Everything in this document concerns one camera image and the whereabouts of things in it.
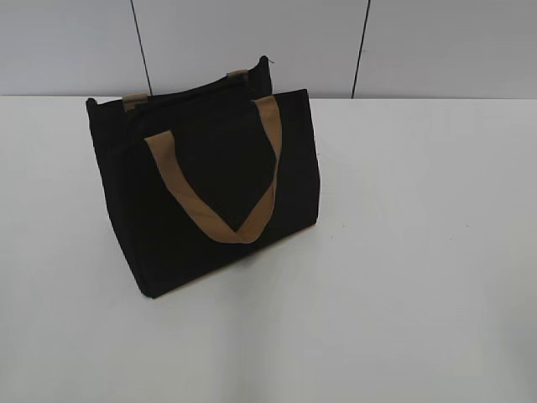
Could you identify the black bag with tan handles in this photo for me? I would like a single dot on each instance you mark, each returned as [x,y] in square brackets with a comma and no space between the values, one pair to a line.
[196,180]

